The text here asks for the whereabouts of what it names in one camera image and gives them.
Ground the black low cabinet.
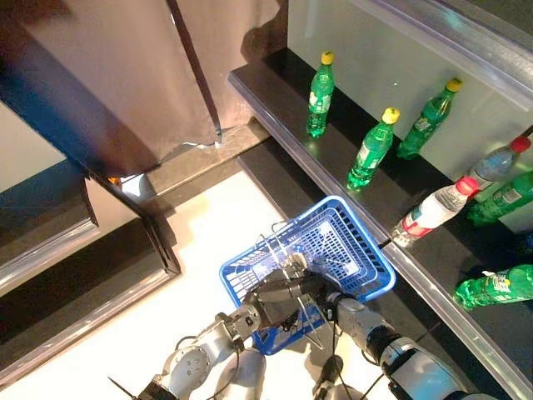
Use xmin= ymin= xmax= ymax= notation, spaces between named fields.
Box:
xmin=0 ymin=102 xmax=182 ymax=388

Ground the brown sheet with silver edge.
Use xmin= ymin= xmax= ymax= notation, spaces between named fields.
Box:
xmin=0 ymin=0 xmax=224 ymax=176

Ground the silver robot left leg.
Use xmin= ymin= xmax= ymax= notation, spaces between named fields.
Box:
xmin=216 ymin=347 xmax=267 ymax=400

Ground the green soda bottle yellow cap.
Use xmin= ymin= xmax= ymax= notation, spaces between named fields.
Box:
xmin=466 ymin=171 xmax=533 ymax=227
xmin=346 ymin=107 xmax=401 ymax=192
xmin=396 ymin=77 xmax=464 ymax=161
xmin=452 ymin=264 xmax=533 ymax=312
xmin=306 ymin=50 xmax=336 ymax=140

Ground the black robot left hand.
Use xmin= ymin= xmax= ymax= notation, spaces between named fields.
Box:
xmin=243 ymin=268 xmax=318 ymax=334

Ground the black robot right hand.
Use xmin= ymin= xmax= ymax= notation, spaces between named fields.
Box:
xmin=286 ymin=253 xmax=349 ymax=313

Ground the black display shelf unit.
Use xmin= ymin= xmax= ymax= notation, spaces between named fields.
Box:
xmin=227 ymin=0 xmax=533 ymax=400

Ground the clear water bottle red cap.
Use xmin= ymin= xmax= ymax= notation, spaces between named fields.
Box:
xmin=466 ymin=136 xmax=533 ymax=193
xmin=391 ymin=177 xmax=481 ymax=250

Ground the clear plastic shelf edge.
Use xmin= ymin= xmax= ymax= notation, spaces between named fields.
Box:
xmin=349 ymin=0 xmax=533 ymax=109

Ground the blue plastic shopping basket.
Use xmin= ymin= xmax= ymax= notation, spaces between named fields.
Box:
xmin=219 ymin=195 xmax=396 ymax=356

